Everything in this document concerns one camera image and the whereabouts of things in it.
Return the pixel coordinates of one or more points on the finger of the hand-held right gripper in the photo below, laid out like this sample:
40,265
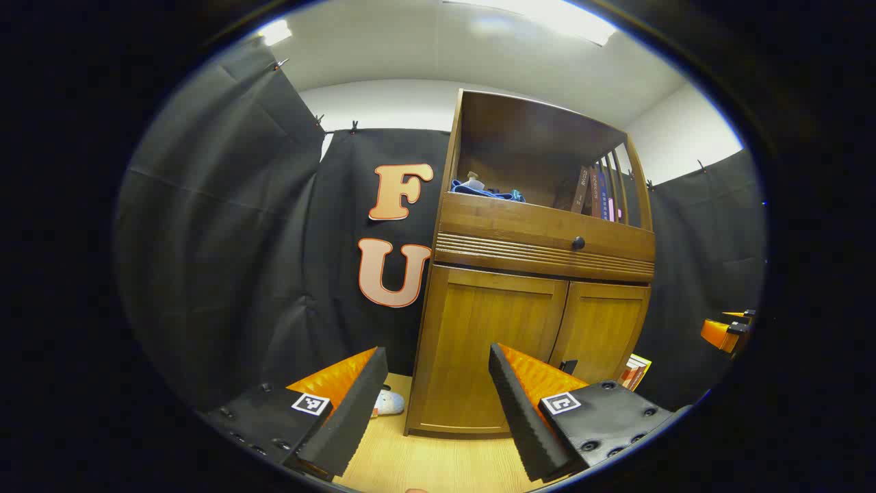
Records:
742,315
718,333

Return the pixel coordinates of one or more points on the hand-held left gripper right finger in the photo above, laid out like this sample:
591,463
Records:
520,418

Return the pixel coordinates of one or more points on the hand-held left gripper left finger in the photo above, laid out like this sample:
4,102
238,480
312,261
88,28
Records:
356,411

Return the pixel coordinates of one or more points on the wooden cabinet door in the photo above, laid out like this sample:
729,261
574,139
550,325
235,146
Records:
472,342
602,329

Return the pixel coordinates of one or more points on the wooden double-door shoe cabinet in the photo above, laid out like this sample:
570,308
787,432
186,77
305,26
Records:
520,137

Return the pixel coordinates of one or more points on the wooden cabinet drawer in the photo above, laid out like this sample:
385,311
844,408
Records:
520,229

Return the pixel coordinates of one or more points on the white plush slipper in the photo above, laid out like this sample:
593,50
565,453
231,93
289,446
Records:
390,404

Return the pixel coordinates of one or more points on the yellow cardboard box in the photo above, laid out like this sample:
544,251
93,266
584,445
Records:
635,371

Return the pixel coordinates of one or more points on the round black drawer knob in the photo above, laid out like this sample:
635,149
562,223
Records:
578,243

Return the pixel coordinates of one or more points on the blue book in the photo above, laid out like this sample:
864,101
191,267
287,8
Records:
602,197

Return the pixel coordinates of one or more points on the dark red book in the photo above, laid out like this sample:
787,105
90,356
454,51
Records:
593,195

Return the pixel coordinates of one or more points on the leaning brown book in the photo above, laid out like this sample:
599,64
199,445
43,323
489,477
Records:
580,192

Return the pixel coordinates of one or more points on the black backdrop cloth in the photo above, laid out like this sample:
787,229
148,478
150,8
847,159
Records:
226,239

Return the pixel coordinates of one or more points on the blue cloth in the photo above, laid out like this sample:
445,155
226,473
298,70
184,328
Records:
489,193

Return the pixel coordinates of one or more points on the small pale bottle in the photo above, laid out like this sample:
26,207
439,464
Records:
474,182

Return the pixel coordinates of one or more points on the small ceiling light panel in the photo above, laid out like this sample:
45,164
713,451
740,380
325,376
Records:
275,32

